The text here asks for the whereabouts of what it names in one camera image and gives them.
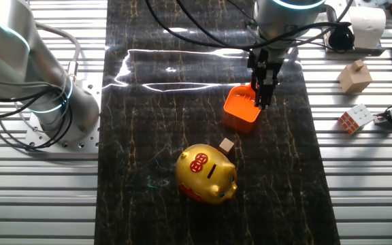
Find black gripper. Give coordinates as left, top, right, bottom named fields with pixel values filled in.
left=246, top=48, right=284, bottom=110

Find orange toy shovel green shaft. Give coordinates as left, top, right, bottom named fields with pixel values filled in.
left=223, top=84, right=262, bottom=124

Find small wooden cube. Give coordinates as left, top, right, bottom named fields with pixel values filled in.
left=218, top=137, right=235, bottom=156

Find wooden house shaped block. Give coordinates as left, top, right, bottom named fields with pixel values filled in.
left=338, top=59, right=374, bottom=95

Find grey paper roll holder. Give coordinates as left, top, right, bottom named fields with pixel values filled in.
left=323, top=32, right=386, bottom=57

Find rubiks cube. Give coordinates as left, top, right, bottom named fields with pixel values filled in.
left=338, top=103, right=376, bottom=135

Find golden piggy bank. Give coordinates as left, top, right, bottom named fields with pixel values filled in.
left=174, top=143, right=239, bottom=206

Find white toilet paper roll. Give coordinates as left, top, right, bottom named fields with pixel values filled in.
left=348, top=6, right=387, bottom=50

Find black marble pattern mat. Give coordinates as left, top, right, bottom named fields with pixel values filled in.
left=93, top=0, right=342, bottom=245

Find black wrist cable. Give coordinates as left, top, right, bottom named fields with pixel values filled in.
left=175, top=0, right=268, bottom=47
left=144, top=0, right=353, bottom=52

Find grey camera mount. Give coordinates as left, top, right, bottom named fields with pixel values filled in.
left=374, top=114, right=392, bottom=126

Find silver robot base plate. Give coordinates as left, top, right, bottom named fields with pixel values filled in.
left=24, top=71, right=103, bottom=154

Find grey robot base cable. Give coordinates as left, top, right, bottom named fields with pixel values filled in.
left=34, top=22, right=82, bottom=82

